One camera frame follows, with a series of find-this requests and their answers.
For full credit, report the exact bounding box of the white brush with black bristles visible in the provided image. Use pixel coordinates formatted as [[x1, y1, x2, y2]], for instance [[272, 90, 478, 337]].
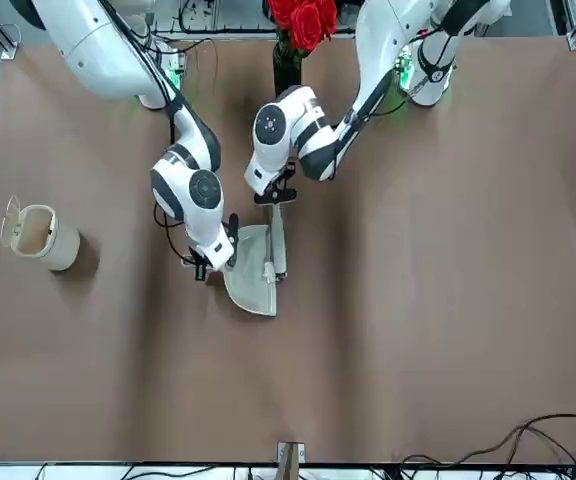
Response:
[[266, 202, 290, 284]]

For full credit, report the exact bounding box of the aluminium post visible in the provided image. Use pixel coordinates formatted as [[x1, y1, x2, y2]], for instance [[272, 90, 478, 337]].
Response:
[[276, 441, 307, 480]]

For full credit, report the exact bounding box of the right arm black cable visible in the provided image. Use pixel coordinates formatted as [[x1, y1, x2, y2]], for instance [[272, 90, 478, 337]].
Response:
[[95, 0, 243, 266]]

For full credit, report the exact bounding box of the red roses bunch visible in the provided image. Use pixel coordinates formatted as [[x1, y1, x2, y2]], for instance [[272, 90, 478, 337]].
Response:
[[265, 0, 339, 55]]

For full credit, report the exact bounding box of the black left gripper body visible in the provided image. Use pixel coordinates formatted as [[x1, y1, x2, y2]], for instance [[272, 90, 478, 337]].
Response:
[[253, 187, 299, 205]]

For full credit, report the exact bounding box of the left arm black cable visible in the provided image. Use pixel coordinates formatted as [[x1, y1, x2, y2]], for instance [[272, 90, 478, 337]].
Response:
[[330, 0, 469, 181]]

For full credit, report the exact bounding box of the small beige lidded bin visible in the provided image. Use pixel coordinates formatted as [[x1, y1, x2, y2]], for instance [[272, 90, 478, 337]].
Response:
[[0, 194, 82, 272]]

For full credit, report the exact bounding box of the black vase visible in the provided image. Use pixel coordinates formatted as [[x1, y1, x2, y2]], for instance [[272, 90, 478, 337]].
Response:
[[272, 42, 303, 101]]

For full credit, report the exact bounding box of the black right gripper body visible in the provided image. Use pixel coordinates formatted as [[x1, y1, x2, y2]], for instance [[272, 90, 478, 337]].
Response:
[[187, 248, 211, 282]]

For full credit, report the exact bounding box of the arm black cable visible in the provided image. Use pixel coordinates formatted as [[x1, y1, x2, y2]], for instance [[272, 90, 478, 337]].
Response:
[[330, 0, 469, 181], [95, 0, 243, 266]]

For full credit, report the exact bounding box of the pale green dustpan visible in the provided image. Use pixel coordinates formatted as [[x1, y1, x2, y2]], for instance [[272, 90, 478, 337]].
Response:
[[220, 223, 279, 319]]

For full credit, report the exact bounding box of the long black table cable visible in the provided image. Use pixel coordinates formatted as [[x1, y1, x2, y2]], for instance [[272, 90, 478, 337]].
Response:
[[400, 413, 576, 471]]

